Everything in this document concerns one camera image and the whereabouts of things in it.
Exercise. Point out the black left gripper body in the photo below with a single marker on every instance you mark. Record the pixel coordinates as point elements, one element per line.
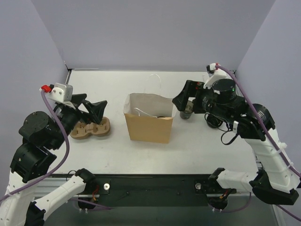
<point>78,107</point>

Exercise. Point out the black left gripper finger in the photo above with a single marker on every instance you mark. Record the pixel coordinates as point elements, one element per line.
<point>95,112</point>
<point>71,101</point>

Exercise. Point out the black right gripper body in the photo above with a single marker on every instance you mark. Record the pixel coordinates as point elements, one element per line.
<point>195,97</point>

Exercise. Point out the brown paper bag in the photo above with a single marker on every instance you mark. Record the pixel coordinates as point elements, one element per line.
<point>141,110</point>

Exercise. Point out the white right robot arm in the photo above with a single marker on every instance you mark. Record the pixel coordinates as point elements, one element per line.
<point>274,182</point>

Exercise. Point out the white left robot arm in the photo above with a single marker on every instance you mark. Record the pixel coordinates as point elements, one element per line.
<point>29,166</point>

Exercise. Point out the brown pulp cup carrier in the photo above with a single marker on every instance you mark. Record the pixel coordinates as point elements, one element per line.
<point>83,130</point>

